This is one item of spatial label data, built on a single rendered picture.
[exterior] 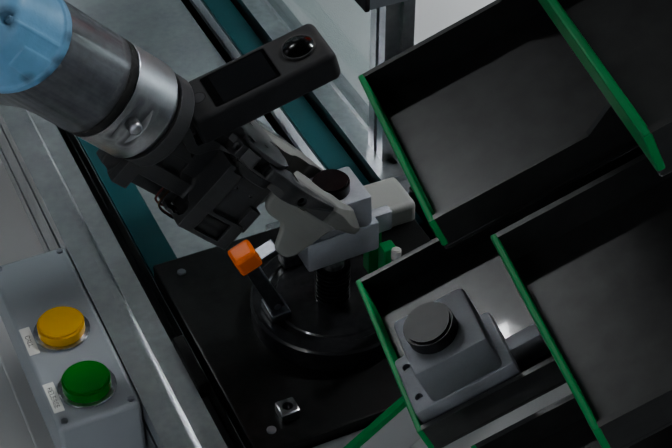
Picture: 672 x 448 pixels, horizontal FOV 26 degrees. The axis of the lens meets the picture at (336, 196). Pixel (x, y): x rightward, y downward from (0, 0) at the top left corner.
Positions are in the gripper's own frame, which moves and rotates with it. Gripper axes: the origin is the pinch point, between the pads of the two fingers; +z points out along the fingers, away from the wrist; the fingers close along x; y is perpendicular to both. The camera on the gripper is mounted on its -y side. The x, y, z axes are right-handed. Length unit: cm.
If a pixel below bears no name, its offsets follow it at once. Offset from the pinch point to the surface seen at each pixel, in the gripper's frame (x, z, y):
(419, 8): -54, 42, -11
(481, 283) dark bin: 24.5, -10.2, -7.1
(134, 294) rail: -10.2, -0.2, 20.2
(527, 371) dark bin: 33.6, -13.2, -6.8
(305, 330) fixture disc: 2.9, 4.8, 10.4
